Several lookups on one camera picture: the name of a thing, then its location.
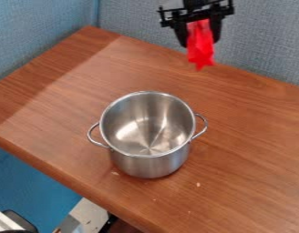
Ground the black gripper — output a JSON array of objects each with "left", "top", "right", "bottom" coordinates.
[{"left": 156, "top": 0, "right": 235, "bottom": 47}]

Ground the red plastic block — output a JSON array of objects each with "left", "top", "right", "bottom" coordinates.
[{"left": 187, "top": 19, "right": 213, "bottom": 70}]

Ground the stainless steel pot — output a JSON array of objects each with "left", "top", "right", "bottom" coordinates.
[{"left": 89, "top": 91, "right": 207, "bottom": 178}]

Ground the black and white object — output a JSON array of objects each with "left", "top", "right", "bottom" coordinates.
[{"left": 0, "top": 209, "right": 38, "bottom": 233}]

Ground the white table leg frame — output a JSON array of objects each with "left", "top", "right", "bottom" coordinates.
[{"left": 53, "top": 198, "right": 108, "bottom": 233}]

